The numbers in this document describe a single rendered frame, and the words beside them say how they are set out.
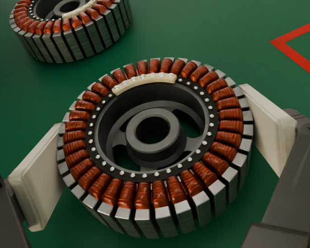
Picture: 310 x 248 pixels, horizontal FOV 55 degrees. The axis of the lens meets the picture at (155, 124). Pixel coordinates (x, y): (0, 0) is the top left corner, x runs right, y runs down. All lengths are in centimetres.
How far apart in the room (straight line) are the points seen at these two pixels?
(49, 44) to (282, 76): 19
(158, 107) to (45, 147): 8
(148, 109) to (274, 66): 11
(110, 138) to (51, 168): 4
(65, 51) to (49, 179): 14
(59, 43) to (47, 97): 5
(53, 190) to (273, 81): 16
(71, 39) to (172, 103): 11
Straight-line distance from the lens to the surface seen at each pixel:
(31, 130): 25
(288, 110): 16
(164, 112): 18
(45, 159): 16
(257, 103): 16
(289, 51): 26
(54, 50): 28
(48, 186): 16
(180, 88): 18
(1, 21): 41
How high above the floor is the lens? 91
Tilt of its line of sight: 51 degrees down
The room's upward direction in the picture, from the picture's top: 17 degrees counter-clockwise
